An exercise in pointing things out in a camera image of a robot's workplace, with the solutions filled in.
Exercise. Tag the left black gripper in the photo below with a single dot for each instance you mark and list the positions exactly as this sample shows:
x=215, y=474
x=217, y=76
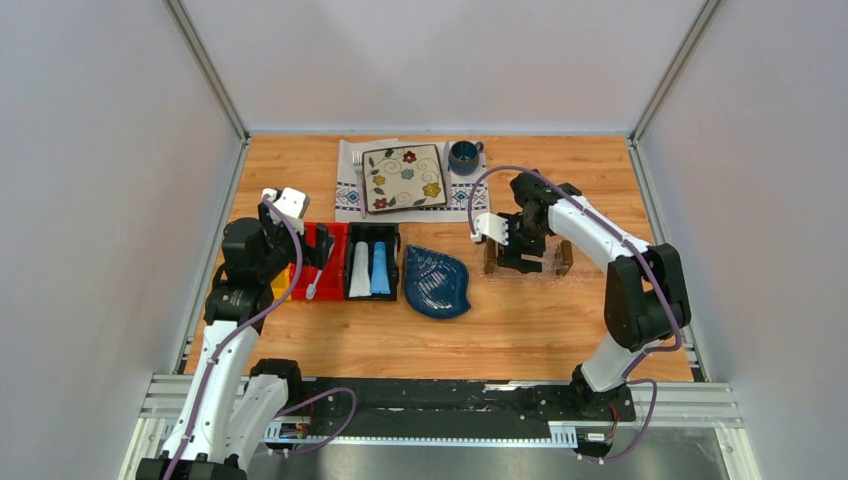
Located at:
x=316, y=256

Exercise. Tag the white toothpaste tube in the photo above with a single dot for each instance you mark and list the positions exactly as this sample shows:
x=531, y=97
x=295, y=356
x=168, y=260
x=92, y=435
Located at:
x=360, y=283

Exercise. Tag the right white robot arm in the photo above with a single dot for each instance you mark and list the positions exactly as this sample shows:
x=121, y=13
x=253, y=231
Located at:
x=646, y=301

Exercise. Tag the square floral ceramic plate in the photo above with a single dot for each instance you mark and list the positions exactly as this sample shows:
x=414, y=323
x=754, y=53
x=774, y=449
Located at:
x=403, y=177

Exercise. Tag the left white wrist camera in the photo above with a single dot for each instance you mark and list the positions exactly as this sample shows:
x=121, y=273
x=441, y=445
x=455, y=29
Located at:
x=287, y=202

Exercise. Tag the blue toothpaste tube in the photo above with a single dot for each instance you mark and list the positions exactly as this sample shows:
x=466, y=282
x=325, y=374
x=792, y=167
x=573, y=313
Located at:
x=379, y=284

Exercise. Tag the red plastic bin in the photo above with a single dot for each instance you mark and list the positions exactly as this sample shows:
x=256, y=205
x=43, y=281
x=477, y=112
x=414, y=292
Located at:
x=322, y=276

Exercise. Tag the silver knife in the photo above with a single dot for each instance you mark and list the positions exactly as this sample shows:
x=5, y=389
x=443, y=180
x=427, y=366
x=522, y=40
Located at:
x=445, y=155

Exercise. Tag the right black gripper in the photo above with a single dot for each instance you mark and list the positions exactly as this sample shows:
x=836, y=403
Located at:
x=511, y=254

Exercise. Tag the white patterned placemat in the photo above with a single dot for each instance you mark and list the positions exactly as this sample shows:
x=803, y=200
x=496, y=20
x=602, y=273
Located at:
x=463, y=193

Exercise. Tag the white toothbrush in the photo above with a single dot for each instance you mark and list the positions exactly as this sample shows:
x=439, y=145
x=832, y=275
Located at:
x=312, y=287

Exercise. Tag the silver fork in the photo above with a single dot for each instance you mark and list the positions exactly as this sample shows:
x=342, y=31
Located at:
x=358, y=166

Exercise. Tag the blue shell-shaped dish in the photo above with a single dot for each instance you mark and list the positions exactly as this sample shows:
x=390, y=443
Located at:
x=436, y=284

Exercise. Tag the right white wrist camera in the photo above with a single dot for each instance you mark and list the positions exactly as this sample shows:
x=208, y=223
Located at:
x=488, y=226

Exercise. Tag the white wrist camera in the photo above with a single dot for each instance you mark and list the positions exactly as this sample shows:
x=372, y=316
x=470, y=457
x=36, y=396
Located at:
x=287, y=202
x=488, y=226

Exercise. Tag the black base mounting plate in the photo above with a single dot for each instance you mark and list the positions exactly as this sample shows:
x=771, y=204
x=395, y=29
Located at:
x=446, y=409

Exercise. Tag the yellow plastic bin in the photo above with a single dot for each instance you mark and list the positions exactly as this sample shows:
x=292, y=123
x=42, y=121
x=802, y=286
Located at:
x=281, y=283

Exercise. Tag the clear glass tray wooden handles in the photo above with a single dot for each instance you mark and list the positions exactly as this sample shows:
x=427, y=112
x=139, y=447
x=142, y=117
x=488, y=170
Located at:
x=553, y=266

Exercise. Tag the black plastic bin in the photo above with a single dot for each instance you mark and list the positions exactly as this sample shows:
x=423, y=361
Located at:
x=371, y=263

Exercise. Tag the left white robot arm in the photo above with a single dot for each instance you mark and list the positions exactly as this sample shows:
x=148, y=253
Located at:
x=215, y=432

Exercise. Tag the dark blue ceramic mug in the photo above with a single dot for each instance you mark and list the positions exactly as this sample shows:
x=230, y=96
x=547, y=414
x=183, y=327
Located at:
x=464, y=157

